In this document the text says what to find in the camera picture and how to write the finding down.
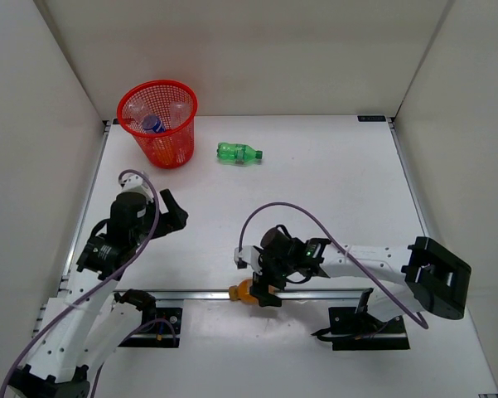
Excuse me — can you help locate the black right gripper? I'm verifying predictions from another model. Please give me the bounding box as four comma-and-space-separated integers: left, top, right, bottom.
251, 248, 297, 306

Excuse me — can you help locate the orange bottle barcode label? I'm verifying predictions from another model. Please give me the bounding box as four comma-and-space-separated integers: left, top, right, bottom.
228, 279, 259, 305

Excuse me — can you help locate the orange patterned juice bottle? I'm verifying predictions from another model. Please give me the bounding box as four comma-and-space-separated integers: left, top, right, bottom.
154, 139, 176, 164

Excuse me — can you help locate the green plastic bottle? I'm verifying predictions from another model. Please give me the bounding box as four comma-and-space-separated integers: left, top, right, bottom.
216, 142, 264, 165

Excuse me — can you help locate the blue label clear bottle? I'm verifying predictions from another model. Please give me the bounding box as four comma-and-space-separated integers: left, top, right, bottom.
141, 114, 166, 133

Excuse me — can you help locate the clear plastic bottle white cap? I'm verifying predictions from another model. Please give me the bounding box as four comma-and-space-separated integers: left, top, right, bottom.
169, 101, 191, 129

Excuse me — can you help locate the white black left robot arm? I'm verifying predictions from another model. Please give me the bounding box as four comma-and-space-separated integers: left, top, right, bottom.
4, 184, 188, 397

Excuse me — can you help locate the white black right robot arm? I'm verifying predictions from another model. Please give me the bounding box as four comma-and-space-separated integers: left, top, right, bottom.
234, 225, 471, 332

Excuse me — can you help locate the red mesh waste bin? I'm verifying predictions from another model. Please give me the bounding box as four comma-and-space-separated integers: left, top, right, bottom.
117, 80, 198, 169

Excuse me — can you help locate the black corner label plate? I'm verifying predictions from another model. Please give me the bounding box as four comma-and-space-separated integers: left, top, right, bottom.
357, 115, 386, 123

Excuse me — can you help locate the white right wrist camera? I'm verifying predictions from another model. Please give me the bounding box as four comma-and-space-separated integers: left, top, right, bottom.
234, 245, 261, 274

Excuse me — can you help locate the aluminium table edge rail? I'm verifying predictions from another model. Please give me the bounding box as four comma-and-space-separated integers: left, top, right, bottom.
147, 289, 362, 303

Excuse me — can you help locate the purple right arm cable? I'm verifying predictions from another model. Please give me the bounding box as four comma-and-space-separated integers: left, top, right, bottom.
236, 201, 430, 331

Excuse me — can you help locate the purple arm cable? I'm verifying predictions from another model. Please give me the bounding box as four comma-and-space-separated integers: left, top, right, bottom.
0, 168, 179, 398
236, 201, 430, 331

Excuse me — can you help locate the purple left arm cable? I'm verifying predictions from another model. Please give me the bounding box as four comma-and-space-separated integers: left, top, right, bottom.
0, 168, 179, 398

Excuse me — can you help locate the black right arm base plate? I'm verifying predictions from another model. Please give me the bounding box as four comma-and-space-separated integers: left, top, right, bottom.
312, 288, 410, 351

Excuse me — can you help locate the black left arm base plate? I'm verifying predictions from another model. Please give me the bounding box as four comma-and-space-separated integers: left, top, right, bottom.
119, 300, 183, 349

